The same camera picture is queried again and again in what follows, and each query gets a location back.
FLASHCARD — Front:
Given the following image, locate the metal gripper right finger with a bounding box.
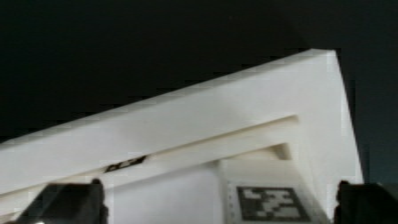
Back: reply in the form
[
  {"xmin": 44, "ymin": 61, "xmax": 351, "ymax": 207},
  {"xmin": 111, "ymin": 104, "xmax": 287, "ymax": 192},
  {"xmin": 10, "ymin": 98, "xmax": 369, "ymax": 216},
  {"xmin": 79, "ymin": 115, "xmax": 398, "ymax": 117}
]
[{"xmin": 333, "ymin": 181, "xmax": 398, "ymax": 224}]

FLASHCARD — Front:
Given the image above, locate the white leg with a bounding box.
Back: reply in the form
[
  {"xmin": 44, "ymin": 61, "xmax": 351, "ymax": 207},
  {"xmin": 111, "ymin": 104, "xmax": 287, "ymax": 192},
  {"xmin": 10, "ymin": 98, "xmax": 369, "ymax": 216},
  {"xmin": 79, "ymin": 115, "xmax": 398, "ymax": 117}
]
[{"xmin": 218, "ymin": 159, "xmax": 328, "ymax": 224}]

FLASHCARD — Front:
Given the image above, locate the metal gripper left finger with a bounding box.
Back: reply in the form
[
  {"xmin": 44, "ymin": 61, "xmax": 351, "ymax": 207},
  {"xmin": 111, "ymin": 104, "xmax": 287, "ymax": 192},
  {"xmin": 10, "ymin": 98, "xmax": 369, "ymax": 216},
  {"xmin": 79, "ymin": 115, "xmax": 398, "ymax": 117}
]
[{"xmin": 14, "ymin": 179, "xmax": 108, "ymax": 224}]

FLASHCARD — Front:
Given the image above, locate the white square tabletop tray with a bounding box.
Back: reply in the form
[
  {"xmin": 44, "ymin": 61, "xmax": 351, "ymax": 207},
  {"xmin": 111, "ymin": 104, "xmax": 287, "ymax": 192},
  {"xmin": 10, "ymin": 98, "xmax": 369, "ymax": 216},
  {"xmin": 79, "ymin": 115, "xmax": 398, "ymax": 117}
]
[{"xmin": 0, "ymin": 50, "xmax": 362, "ymax": 224}]

